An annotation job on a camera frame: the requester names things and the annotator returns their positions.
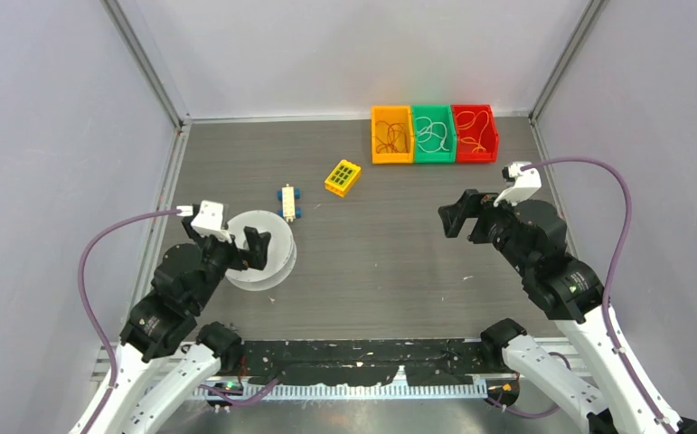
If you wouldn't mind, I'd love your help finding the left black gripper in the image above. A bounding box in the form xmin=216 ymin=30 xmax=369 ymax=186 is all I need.
xmin=185 ymin=214 xmax=270 ymax=309

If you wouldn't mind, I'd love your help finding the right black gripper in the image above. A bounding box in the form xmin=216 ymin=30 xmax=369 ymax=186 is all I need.
xmin=437 ymin=186 xmax=532 ymax=273

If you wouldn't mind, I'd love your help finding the grey cable spool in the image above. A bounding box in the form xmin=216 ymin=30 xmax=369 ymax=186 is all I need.
xmin=225 ymin=210 xmax=297 ymax=292

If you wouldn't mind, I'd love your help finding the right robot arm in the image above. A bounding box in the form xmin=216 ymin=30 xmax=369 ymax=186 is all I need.
xmin=438 ymin=189 xmax=697 ymax=433

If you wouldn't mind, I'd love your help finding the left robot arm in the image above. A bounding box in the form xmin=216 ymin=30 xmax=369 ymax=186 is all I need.
xmin=72 ymin=212 xmax=271 ymax=433

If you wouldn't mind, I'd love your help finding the red bin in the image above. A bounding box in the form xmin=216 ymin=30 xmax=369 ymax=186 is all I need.
xmin=450 ymin=104 xmax=500 ymax=164

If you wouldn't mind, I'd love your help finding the green bin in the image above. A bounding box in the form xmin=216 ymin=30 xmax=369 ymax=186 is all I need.
xmin=411 ymin=105 xmax=457 ymax=164

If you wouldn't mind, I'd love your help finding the orange bin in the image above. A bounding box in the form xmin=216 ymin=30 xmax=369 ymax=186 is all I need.
xmin=371 ymin=105 xmax=414 ymax=165

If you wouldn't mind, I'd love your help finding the yellow toy brick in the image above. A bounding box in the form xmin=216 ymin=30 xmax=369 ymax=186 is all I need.
xmin=324 ymin=159 xmax=362 ymax=197

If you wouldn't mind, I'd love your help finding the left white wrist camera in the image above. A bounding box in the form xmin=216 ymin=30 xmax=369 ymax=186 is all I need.
xmin=177 ymin=200 xmax=232 ymax=242

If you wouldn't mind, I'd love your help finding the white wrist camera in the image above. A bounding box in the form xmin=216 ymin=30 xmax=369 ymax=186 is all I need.
xmin=494 ymin=162 xmax=542 ymax=207
xmin=177 ymin=200 xmax=232 ymax=242

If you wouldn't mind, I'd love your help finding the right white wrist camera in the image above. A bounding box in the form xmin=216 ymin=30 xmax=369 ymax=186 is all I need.
xmin=494 ymin=162 xmax=542 ymax=207

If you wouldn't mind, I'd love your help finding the white wire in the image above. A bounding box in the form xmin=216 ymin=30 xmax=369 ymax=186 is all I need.
xmin=415 ymin=117 xmax=452 ymax=154

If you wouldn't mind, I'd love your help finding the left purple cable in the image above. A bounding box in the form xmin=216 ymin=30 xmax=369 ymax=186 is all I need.
xmin=77 ymin=209 xmax=183 ymax=434

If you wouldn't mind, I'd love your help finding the orange wire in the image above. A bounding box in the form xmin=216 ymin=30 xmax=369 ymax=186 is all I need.
xmin=457 ymin=110 xmax=495 ymax=154

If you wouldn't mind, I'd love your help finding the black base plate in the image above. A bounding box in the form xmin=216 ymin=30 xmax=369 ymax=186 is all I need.
xmin=221 ymin=338 xmax=508 ymax=387

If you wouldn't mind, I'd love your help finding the slotted cable duct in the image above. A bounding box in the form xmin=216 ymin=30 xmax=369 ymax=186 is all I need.
xmin=192 ymin=382 xmax=493 ymax=401

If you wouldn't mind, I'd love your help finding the left aluminium frame post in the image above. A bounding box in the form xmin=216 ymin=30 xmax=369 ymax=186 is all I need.
xmin=101 ymin=0 xmax=190 ymax=131

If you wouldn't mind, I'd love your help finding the aluminium frame post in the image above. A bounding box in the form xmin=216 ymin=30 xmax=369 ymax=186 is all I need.
xmin=528 ymin=0 xmax=608 ymax=126
xmin=101 ymin=0 xmax=190 ymax=131

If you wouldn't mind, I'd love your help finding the right aluminium frame post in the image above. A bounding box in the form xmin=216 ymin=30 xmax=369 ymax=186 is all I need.
xmin=528 ymin=0 xmax=608 ymax=126

